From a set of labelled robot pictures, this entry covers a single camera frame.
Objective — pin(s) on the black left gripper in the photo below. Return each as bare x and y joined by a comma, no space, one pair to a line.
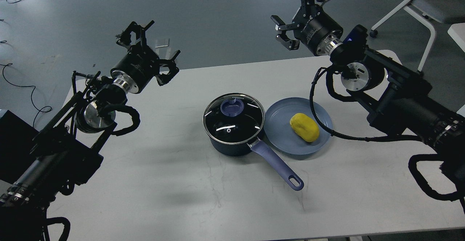
140,64

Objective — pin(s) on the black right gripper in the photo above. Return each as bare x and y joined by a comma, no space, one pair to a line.
312,27

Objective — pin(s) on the glass pot lid purple knob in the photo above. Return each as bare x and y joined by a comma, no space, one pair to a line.
234,118

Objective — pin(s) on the yellow potato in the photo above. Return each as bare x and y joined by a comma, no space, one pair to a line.
305,127

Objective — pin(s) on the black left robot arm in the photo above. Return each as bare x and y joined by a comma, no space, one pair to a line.
66,152

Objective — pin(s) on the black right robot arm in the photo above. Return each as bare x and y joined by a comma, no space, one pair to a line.
395,97

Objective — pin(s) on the blue round plate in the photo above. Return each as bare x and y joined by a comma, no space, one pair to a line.
280,133

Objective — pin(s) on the white grey office chair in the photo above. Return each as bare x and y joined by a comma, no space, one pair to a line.
441,11

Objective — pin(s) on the white table corner right edge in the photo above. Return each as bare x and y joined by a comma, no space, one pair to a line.
457,33

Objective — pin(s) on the black box at left edge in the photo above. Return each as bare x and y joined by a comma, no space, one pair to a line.
16,142

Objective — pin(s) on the dark blue saucepan purple handle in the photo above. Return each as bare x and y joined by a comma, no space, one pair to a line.
258,146

